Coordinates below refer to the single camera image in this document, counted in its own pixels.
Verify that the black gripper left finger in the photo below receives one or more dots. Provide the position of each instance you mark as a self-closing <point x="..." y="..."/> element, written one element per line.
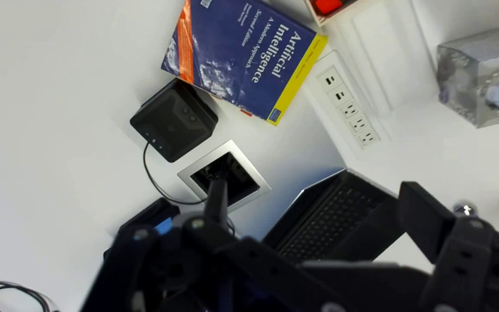
<point x="138" y="243"/>

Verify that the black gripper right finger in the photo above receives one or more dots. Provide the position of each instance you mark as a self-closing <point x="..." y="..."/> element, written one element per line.
<point x="464" y="254"/>

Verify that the black square speaker device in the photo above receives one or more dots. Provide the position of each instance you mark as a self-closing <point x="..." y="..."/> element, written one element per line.
<point x="174" y="119"/>

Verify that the silver tissue box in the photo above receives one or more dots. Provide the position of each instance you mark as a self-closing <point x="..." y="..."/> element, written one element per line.
<point x="481" y="72"/>

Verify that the white power strip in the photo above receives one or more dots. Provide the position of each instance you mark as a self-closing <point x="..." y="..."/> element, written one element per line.
<point x="351" y="106"/>

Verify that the blue Artificial Intelligence textbook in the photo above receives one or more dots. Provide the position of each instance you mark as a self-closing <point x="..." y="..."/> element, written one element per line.
<point x="244" y="53"/>

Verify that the wooden tray box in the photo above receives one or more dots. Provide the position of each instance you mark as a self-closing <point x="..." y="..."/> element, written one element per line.
<point x="351" y="11"/>

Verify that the red toy piece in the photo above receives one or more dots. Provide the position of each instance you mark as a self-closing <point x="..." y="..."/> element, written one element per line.
<point x="327" y="6"/>

